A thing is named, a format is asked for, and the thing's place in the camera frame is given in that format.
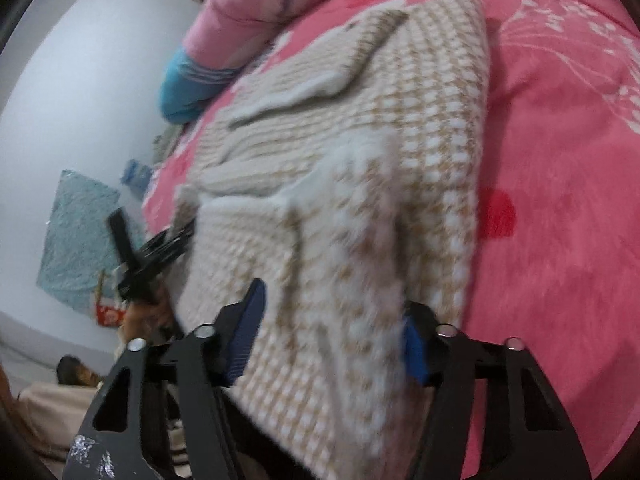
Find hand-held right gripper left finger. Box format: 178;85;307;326
62;277;268;480

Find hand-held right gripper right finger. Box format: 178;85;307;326
402;302;591;480

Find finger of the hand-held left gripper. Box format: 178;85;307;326
134;226;176;257
147;219;198;275

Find beige white checked knit sweater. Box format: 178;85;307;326
170;0;493;478

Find person's left hand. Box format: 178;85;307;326
120;285;177;346

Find teal fuzzy cloth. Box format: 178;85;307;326
37;169;148;313

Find grey green cloth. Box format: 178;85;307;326
152;127;183;161

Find dark brown item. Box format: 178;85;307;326
56;355;101;388

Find beige cloth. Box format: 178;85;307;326
17;382;101;461

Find teal striped pillow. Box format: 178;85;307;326
159;45;241;125

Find pink floral bed blanket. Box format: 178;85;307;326
142;0;640;480

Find pink quilt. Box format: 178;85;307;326
182;0;401;71

